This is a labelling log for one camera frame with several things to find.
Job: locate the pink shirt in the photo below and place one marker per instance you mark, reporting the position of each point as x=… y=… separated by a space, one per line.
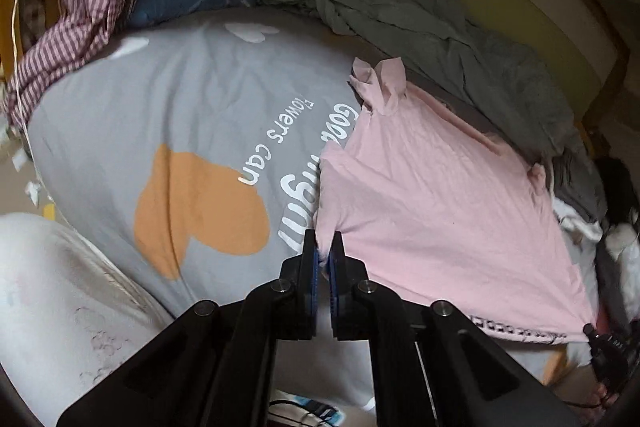
x=440 y=217

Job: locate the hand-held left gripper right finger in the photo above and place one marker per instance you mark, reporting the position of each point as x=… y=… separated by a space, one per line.
x=334 y=287

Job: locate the black and white cloth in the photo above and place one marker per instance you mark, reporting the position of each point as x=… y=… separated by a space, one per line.
x=617 y=207

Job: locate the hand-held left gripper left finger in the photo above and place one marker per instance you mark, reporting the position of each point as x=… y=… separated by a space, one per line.
x=313 y=277

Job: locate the grey printed bedsheet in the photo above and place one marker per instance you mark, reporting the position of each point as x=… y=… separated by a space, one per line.
x=200 y=82

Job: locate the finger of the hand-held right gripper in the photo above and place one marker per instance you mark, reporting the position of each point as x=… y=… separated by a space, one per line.
x=607 y=352

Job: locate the grey-green blanket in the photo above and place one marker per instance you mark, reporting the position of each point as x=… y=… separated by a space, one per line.
x=425 y=22

